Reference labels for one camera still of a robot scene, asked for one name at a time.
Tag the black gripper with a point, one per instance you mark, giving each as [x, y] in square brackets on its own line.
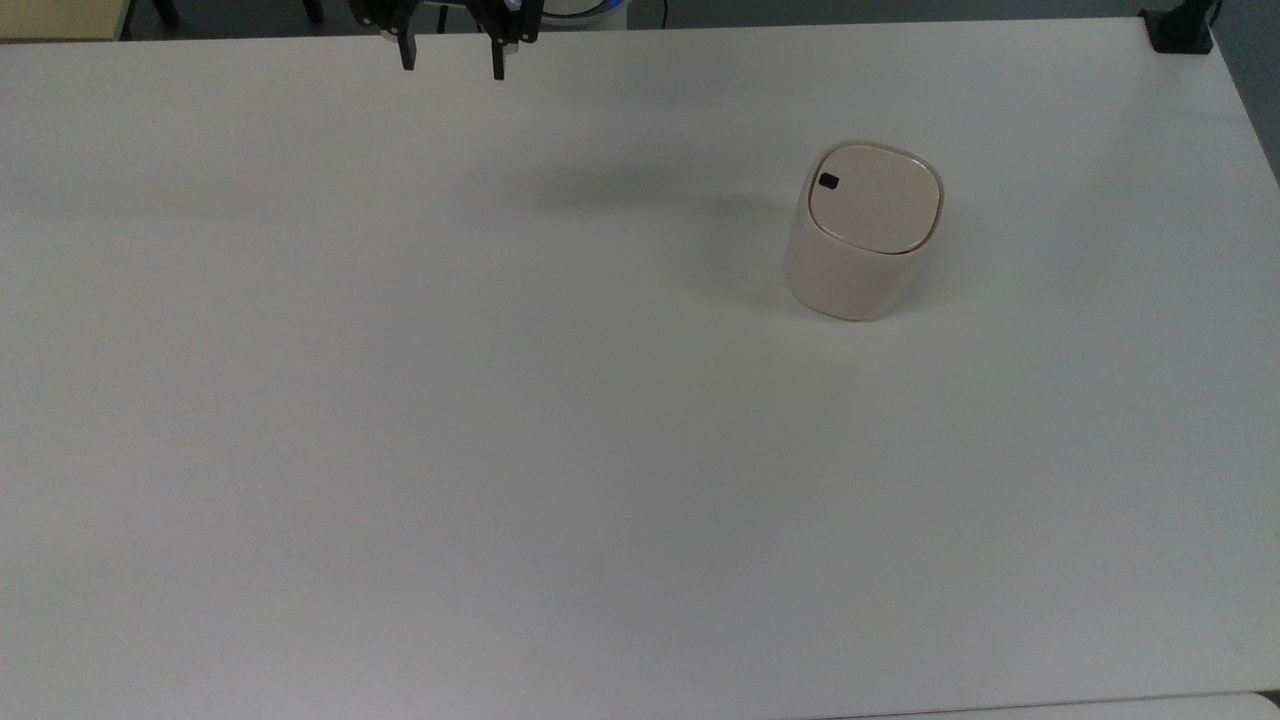
[510, 15]

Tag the cream bin lid black tab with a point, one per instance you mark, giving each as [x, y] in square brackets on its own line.
[880, 200]

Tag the cream plastic trash bin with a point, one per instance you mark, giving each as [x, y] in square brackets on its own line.
[850, 275]

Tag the black chair leg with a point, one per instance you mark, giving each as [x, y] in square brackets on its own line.
[313, 9]
[167, 10]

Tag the yellow wooden table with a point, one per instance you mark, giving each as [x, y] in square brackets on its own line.
[60, 18]

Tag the black corner table clamp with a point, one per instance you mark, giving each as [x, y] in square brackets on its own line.
[1180, 30]

